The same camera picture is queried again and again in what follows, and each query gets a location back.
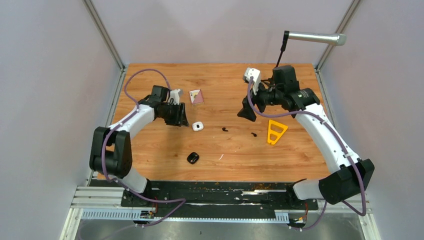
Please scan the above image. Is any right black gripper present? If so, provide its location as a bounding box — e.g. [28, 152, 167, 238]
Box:
[236, 78, 283, 122]

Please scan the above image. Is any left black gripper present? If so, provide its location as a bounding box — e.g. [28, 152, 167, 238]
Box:
[159, 102, 191, 128]

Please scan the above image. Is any white earbud charging case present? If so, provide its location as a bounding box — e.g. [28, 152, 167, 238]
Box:
[192, 121, 204, 132]

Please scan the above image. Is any black earbud charging case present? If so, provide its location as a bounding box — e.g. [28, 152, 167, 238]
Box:
[187, 152, 200, 165]

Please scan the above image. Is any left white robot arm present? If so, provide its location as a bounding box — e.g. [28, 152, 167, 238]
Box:
[89, 85, 189, 207]

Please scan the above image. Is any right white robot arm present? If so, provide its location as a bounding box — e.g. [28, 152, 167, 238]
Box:
[237, 65, 375, 209]

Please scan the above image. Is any pink card box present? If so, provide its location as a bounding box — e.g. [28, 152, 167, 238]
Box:
[189, 89, 204, 105]

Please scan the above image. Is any yellow triangular plastic piece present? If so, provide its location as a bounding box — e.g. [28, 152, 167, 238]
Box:
[267, 119, 289, 146]

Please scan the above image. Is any black tripod stand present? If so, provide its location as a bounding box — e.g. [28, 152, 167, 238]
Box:
[275, 30, 290, 68]

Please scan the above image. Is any silver microphone tube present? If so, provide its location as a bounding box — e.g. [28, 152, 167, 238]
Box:
[284, 31, 347, 46]

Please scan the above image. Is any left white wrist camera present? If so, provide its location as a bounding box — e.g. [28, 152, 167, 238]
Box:
[168, 88, 183, 105]

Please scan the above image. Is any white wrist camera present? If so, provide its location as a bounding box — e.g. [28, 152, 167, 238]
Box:
[168, 88, 183, 105]
[242, 67, 261, 95]

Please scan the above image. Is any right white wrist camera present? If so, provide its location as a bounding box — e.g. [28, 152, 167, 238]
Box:
[242, 67, 261, 95]

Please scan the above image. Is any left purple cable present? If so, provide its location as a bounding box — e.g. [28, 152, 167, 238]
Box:
[100, 68, 187, 229]

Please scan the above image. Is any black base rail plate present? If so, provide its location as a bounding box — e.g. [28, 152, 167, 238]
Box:
[120, 180, 319, 220]

